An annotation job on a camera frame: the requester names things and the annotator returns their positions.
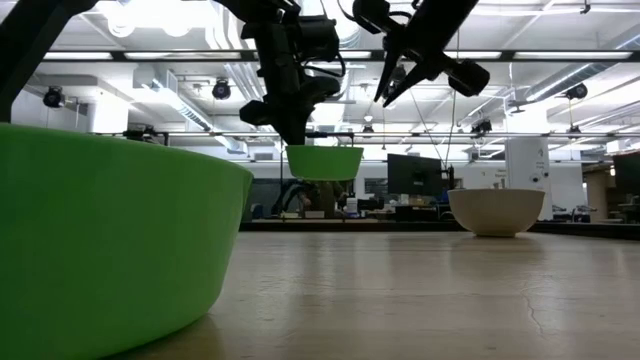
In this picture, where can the person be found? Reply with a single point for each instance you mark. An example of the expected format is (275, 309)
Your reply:
(327, 200)

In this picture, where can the white ribbed bowl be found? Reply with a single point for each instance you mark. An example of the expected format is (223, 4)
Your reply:
(495, 212)

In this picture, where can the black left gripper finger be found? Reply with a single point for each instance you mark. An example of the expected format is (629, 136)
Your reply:
(300, 132)
(287, 132)

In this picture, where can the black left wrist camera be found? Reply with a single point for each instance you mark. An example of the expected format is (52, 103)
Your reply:
(320, 40)

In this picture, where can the white square pillar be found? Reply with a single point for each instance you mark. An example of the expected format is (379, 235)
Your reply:
(527, 165)

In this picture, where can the black background robot arm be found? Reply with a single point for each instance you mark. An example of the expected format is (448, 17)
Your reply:
(285, 197)

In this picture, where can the green plastic bowl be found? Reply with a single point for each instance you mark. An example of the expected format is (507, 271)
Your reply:
(325, 164)
(100, 240)

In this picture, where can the black background station frame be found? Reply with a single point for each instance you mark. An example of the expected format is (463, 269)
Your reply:
(200, 134)

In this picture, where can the black ceiling spotlight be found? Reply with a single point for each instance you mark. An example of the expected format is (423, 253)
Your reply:
(482, 126)
(221, 90)
(577, 91)
(53, 97)

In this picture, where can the black computer monitor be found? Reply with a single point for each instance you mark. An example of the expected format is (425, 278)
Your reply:
(629, 175)
(414, 175)

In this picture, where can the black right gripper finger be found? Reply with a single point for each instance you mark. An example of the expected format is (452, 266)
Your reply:
(410, 85)
(390, 65)

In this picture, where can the black aluminium table frame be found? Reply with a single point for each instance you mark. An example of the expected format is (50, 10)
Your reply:
(400, 226)

